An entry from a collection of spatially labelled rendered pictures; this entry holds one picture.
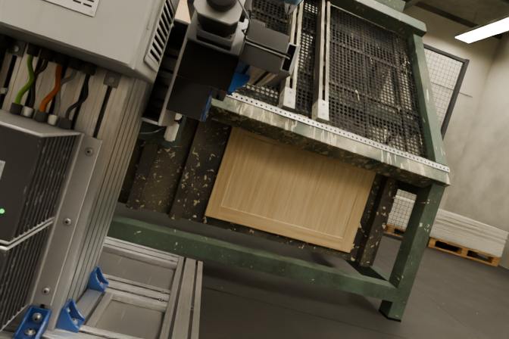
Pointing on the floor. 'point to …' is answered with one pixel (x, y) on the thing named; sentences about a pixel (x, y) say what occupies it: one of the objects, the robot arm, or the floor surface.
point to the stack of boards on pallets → (454, 233)
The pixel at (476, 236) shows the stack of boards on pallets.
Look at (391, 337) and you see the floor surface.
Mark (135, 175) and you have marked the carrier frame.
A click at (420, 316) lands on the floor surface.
